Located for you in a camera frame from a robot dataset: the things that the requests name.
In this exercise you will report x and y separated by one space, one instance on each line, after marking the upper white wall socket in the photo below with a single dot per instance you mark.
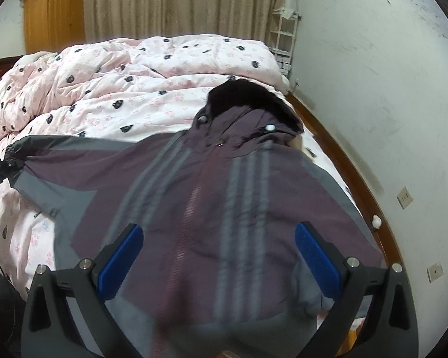
404 198

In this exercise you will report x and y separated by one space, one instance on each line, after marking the brown wooden bed frame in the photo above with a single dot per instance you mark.
325 152

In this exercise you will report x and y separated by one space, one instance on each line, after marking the purple grey hooded jacket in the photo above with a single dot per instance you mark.
218 268

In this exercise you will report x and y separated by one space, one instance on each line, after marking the white wire shelf rack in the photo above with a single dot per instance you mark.
283 29

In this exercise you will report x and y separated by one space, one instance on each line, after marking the beige curtain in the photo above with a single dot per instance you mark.
140 19

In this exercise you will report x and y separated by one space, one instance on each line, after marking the pink cat print duvet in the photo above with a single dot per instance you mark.
121 90

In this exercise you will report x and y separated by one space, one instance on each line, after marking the orange wooden wardrobe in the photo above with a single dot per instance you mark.
53 25

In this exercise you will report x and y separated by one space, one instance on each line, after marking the white wall socket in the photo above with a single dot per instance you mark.
435 272
404 198

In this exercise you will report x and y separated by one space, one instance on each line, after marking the lower white wall socket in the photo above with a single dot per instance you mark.
435 272

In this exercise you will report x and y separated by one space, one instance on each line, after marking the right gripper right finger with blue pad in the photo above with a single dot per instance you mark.
390 328

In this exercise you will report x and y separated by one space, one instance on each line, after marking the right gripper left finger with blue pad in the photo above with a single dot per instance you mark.
48 328

